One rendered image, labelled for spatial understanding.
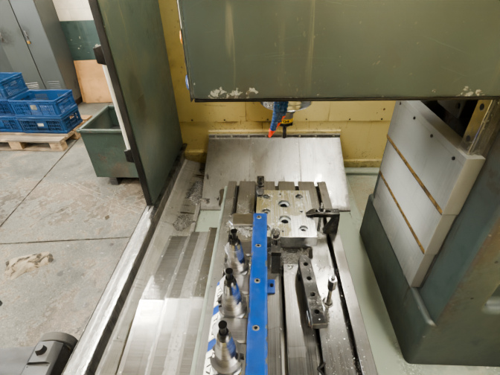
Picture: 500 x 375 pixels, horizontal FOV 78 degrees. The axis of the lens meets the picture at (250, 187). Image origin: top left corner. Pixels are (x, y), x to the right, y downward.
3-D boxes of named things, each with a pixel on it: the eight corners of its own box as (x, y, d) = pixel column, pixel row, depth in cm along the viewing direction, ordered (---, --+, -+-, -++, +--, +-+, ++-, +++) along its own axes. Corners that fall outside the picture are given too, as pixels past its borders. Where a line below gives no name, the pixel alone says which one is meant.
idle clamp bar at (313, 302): (309, 336, 92) (311, 324, 88) (295, 267, 113) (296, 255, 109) (326, 335, 92) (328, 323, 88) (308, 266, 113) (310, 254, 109)
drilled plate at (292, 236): (255, 245, 117) (254, 236, 114) (257, 199, 140) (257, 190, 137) (316, 246, 115) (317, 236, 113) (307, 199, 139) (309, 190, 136)
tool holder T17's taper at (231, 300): (243, 309, 64) (242, 289, 60) (222, 312, 63) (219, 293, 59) (241, 291, 67) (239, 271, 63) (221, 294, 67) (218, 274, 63)
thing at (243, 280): (218, 295, 69) (217, 292, 68) (221, 275, 73) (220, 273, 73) (249, 295, 68) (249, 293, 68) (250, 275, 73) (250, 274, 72)
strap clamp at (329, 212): (304, 234, 127) (307, 205, 118) (303, 228, 129) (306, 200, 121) (336, 234, 126) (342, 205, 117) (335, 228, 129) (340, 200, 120)
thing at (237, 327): (210, 343, 60) (210, 341, 59) (214, 318, 64) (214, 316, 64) (246, 344, 59) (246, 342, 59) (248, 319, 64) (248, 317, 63)
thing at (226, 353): (236, 370, 54) (234, 350, 50) (211, 365, 55) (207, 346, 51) (241, 345, 58) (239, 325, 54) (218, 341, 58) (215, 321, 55)
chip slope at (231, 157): (195, 230, 170) (188, 193, 155) (212, 166, 225) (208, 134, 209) (357, 231, 166) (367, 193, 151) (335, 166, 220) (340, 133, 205)
